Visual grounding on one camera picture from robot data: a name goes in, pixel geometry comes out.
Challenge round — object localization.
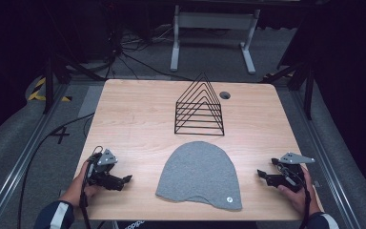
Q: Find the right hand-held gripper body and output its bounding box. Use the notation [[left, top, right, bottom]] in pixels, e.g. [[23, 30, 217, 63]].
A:
[[265, 152, 316, 194]]

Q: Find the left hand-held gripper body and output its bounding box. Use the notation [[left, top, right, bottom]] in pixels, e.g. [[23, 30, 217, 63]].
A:
[[86, 148, 125, 192]]

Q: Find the grey knitted beanie hat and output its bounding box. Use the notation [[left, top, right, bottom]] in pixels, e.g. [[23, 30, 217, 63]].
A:
[[154, 140, 243, 212]]

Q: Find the person's left hand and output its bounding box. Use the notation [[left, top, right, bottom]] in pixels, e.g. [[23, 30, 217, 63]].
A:
[[59, 159, 102, 208]]

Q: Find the person's right hand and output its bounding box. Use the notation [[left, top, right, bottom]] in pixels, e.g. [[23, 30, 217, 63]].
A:
[[276, 165, 322, 217]]

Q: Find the black metal stand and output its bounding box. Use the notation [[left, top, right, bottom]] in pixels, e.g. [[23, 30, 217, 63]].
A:
[[259, 60, 316, 121], [42, 52, 107, 115]]

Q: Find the yellow black hazard tape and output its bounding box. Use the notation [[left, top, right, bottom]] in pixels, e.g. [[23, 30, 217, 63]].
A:
[[27, 76, 73, 103]]

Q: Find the right hand-held gripper cable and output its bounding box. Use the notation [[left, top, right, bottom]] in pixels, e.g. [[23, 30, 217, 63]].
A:
[[277, 163, 313, 229]]

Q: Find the hand-held gripper cable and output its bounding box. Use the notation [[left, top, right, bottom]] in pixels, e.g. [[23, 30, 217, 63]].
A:
[[277, 163, 313, 229], [78, 145, 105, 229]]

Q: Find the left hand-held gripper cable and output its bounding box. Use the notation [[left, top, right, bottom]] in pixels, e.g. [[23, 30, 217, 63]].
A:
[[78, 145, 105, 229]]

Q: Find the aluminium floor rail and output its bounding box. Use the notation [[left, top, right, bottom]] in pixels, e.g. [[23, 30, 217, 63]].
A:
[[0, 83, 71, 229], [290, 90, 363, 229]]

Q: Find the black floor cable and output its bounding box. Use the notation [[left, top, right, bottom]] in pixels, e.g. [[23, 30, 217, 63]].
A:
[[16, 112, 95, 229]]

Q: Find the black wire file rack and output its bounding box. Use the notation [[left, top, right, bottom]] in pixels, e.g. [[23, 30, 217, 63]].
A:
[[173, 72, 226, 137]]

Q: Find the bundle of black cables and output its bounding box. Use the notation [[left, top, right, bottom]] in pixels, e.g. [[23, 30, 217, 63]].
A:
[[103, 18, 194, 82]]

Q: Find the white metal desk frame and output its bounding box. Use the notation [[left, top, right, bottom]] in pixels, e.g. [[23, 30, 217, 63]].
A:
[[169, 4, 262, 75]]

